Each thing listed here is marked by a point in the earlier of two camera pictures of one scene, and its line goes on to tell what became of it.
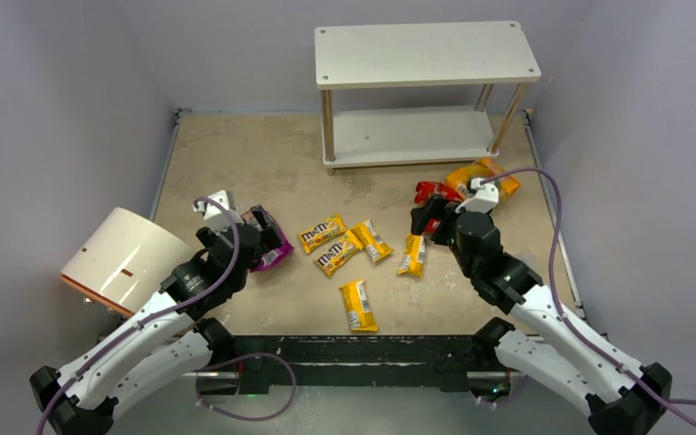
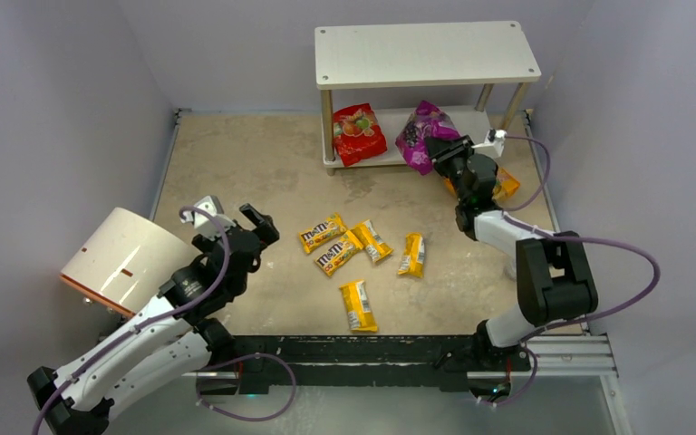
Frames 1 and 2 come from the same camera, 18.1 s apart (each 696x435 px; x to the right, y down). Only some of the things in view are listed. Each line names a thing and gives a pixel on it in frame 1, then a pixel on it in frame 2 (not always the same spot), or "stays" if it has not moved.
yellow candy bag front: x=361 y=316 stays
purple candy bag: x=273 y=256 to x=425 y=120
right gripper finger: x=420 y=216 to x=453 y=149
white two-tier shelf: x=481 y=53 stays
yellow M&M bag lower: x=339 y=253 stays
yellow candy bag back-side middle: x=367 y=236 stays
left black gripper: x=252 y=238 stays
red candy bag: x=425 y=189 to x=357 y=133
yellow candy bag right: x=413 y=259 stays
